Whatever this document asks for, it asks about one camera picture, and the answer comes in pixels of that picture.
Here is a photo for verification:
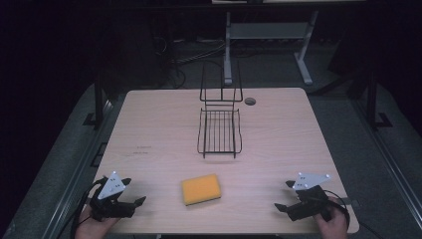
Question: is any aluminium rail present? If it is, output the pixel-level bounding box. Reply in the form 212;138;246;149
351;99;422;222
41;99;115;239

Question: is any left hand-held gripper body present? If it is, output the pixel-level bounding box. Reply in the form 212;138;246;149
88;170;137;223

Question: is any person's left hand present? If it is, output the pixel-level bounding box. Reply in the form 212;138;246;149
74;204;121;239

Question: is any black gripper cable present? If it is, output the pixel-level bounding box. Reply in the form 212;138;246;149
61;178;108;239
321;189;387;239

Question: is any grey metal desk frame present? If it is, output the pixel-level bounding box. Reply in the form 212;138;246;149
223;9;320;87

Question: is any yellow sponge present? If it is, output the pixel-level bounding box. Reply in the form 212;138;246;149
180;173;223;207

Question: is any black wire rack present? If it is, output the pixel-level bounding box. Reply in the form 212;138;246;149
196;59;244;159

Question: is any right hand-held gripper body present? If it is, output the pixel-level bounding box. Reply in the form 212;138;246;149
286;171;333;223

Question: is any person's right hand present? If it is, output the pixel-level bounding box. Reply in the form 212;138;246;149
313;196;350;239

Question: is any bundle of floor cables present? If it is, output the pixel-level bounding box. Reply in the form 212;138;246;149
152;35;231;90

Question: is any black metal post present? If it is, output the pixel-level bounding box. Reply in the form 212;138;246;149
83;73;106;130
365;70;394;131

